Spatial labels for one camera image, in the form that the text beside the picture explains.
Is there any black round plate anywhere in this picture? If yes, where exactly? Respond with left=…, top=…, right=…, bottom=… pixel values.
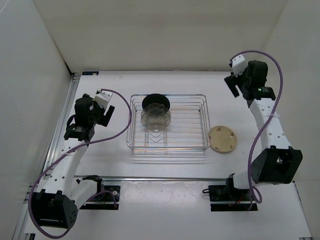
left=142, top=93, right=171, bottom=110

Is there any clear glass plate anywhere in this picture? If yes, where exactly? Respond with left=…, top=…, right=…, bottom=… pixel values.
left=141, top=104, right=171, bottom=127
left=140, top=107, right=171, bottom=132

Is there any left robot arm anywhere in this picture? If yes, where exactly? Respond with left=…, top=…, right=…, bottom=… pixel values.
left=31, top=91, right=115, bottom=230

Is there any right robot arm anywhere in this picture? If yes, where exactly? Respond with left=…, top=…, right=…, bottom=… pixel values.
left=224, top=55, right=303, bottom=200

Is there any beige ceramic plate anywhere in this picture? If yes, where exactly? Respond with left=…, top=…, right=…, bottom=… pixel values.
left=208, top=125, right=238, bottom=153

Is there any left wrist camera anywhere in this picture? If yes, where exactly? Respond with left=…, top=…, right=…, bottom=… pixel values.
left=93, top=88, right=113, bottom=110

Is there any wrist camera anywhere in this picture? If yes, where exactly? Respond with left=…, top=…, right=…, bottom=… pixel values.
left=93, top=88, right=113, bottom=110
left=228, top=54, right=248, bottom=77

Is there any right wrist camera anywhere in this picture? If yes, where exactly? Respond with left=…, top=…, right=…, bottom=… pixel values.
left=228, top=54, right=248, bottom=77

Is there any chrome wire dish rack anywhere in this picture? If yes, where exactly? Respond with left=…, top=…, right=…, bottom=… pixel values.
left=126, top=94, right=211, bottom=151

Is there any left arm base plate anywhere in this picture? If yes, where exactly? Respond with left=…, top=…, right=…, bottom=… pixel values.
left=78, top=183, right=121, bottom=211

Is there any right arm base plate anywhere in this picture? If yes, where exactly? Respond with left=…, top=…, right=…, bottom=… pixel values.
left=202, top=185, right=258, bottom=212

